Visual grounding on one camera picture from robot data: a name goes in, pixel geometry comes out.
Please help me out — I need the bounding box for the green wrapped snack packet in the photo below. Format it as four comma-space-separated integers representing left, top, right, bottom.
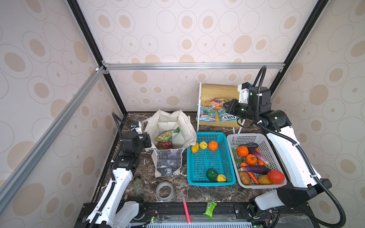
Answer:
203, 201, 217, 219

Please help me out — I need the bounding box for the purple eggplant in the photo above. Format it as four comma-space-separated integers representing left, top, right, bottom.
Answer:
245, 142, 270, 166
238, 166, 271, 175

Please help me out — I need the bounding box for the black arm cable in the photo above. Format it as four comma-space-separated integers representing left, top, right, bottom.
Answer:
252, 65, 347, 228
111, 112, 135, 177

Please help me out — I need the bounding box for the red green candy bag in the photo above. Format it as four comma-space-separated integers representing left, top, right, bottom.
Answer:
199, 106, 216, 123

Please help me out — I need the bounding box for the green Fox's candy bag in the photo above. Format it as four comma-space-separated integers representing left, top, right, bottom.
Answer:
218, 108, 238, 123

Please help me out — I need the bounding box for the green yellow snack bag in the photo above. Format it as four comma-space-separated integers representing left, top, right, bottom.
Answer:
156, 127, 180, 142

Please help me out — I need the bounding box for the pink dragon fruit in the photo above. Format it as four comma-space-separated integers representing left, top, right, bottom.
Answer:
156, 141, 172, 150

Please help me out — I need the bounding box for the orange carrot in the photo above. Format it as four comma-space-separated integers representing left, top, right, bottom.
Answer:
240, 162, 259, 184

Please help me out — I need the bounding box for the pink orange snack bag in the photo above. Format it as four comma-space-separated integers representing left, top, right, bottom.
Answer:
203, 97, 230, 109

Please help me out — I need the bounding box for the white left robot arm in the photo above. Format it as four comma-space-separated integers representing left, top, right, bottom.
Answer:
75, 122, 151, 228

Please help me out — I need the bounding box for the teal plastic basket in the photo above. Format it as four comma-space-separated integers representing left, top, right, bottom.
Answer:
187, 132, 236, 187

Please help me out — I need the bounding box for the white plastic basket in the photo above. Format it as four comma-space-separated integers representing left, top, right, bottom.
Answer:
227, 133, 288, 189

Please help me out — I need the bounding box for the small glass spice jar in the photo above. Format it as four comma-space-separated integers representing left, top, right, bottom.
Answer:
134, 176, 144, 197

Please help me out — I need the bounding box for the pink pen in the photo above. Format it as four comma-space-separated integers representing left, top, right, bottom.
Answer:
182, 198, 191, 224

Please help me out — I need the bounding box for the clear tape roll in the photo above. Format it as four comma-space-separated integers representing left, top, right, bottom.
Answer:
156, 181, 175, 202

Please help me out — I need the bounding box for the small yellow fruit front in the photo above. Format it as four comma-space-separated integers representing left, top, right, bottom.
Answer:
217, 174, 227, 183

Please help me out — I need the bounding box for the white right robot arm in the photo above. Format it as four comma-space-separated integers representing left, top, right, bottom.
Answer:
224, 83, 332, 211

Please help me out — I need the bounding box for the red apple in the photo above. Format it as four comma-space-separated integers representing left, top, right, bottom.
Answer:
267, 170, 285, 184

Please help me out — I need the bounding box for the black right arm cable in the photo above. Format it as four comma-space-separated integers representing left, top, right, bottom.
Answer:
252, 65, 347, 228

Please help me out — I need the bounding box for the wrinkled yellow lemon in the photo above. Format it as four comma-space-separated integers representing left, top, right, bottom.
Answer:
191, 142, 200, 154

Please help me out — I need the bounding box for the green bell pepper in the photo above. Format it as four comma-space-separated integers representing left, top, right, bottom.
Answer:
206, 169, 219, 181

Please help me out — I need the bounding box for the brown potato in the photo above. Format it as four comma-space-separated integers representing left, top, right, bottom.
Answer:
238, 171, 251, 185

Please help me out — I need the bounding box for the yellow orange mango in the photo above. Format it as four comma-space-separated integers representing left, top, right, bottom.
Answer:
258, 175, 273, 185

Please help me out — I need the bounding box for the white wooden two-tier shelf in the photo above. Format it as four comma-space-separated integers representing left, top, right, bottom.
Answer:
196, 82, 243, 134

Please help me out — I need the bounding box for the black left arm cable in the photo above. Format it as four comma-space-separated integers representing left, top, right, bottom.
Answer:
111, 112, 135, 177

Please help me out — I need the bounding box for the orange fruit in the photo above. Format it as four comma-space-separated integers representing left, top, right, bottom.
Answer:
208, 141, 219, 151

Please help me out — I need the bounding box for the small orange pumpkin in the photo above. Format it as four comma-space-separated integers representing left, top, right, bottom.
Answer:
245, 154, 258, 166

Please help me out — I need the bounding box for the small yellow pear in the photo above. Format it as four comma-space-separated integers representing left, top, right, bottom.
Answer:
199, 141, 208, 150

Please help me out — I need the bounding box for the orange tomato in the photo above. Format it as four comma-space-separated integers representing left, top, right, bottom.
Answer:
236, 146, 249, 157

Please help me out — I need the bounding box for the white canvas grocery bag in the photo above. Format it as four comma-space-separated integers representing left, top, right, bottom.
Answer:
141, 110, 197, 178

